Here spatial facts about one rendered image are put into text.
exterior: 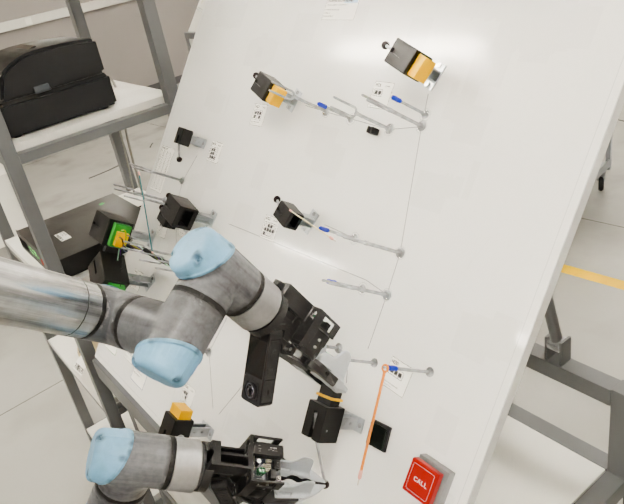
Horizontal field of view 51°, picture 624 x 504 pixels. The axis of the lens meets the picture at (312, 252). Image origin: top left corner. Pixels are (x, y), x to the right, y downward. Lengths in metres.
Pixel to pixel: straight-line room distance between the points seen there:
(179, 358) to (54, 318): 0.15
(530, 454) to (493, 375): 0.53
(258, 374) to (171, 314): 0.19
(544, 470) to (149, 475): 0.80
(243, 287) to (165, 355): 0.13
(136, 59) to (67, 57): 7.47
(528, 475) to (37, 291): 1.00
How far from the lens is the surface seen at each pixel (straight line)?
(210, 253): 0.82
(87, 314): 0.86
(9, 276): 0.80
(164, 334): 0.81
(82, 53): 1.86
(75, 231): 2.07
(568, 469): 1.45
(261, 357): 0.94
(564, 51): 1.03
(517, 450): 1.48
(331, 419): 1.05
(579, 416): 2.75
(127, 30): 9.25
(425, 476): 0.98
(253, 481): 0.99
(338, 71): 1.32
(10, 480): 3.11
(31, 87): 1.82
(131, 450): 0.97
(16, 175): 1.76
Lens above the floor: 1.85
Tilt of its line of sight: 27 degrees down
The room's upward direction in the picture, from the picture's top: 11 degrees counter-clockwise
